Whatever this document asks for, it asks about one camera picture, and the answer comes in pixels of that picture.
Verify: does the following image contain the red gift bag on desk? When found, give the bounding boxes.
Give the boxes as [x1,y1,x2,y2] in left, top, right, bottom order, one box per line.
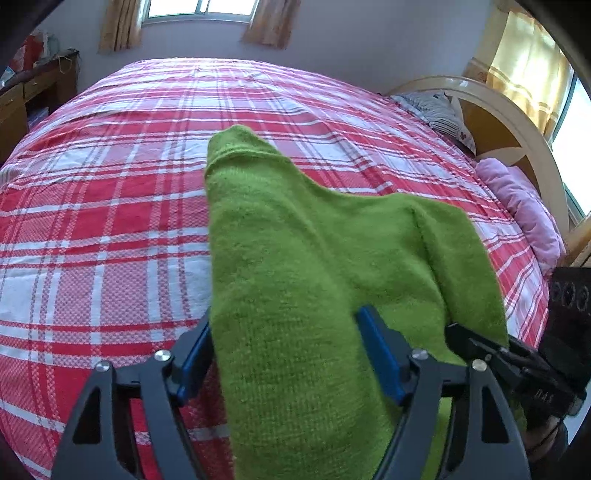
[8,31,60,73]

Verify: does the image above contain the green striped knit sweater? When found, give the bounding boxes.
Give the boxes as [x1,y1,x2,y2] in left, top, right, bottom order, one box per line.
[204,126,508,479]

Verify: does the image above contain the red plaid bed sheet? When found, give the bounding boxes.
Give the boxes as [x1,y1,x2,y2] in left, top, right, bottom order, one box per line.
[1,58,548,479]

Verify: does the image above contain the right hand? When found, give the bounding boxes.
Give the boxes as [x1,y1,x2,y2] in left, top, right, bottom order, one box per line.
[522,416,566,462]

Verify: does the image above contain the striped pillow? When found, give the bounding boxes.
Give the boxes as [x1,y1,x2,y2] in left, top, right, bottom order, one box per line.
[391,90,477,157]

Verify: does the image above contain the beige window curtain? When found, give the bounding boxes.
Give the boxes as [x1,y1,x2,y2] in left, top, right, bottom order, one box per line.
[242,0,301,50]
[98,0,148,53]

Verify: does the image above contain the cream wooden headboard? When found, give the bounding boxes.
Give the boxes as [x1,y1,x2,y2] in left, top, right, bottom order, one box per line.
[388,76,569,236]

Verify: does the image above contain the window with frame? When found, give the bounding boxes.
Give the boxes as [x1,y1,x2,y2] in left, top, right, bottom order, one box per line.
[143,0,259,23]

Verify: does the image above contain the left beige window curtain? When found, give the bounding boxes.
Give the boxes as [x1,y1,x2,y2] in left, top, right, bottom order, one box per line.
[98,0,148,53]

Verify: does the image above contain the wooden desk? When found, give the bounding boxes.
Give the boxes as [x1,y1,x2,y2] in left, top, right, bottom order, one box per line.
[1,49,79,164]

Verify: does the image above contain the right beige window curtain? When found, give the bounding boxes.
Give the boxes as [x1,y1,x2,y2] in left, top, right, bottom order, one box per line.
[242,0,301,50]

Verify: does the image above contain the yellow curtain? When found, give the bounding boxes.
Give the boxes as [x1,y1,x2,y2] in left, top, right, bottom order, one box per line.
[464,1,573,140]

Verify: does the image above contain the pink blanket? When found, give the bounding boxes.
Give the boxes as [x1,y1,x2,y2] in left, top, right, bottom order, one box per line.
[476,157,566,277]

